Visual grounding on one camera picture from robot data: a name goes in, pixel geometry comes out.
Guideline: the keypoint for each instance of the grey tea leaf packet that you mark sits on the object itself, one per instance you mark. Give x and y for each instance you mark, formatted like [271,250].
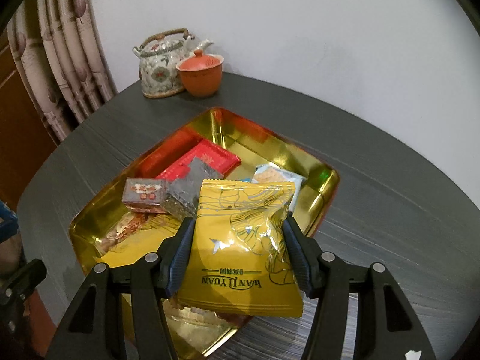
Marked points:
[182,196]

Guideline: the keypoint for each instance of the red snack packet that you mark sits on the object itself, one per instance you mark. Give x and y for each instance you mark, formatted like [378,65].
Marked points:
[204,163]

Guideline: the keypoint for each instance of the yellow Wan Li Yuan packet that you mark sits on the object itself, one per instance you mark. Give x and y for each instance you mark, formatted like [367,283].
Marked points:
[239,262]

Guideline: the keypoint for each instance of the beige patterned curtain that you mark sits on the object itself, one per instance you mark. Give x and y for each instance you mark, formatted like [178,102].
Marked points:
[56,50]

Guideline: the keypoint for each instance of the clear orange snack bag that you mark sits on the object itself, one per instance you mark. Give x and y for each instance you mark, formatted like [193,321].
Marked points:
[125,227]

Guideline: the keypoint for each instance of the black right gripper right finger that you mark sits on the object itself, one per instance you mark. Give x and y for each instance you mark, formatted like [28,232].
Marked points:
[387,325]

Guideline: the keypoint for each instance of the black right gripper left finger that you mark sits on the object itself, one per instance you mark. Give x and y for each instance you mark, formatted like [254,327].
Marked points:
[92,326]

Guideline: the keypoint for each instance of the red gold toffee tin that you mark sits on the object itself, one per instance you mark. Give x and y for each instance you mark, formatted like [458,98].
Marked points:
[230,144]

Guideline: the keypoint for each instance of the orange lidded tea cup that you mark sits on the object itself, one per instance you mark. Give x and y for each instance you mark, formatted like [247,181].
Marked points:
[201,74]

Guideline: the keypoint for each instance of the blue soda crackers pack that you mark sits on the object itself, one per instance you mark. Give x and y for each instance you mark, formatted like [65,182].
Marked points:
[279,181]

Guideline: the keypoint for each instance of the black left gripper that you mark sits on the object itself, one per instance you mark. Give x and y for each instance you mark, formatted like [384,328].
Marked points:
[16,340]

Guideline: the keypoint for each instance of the large yellow snack bag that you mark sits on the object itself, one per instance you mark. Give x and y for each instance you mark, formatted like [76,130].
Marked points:
[146,240]

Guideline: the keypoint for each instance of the porcelain floral teapot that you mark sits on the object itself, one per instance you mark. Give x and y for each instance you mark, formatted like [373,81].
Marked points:
[158,56]

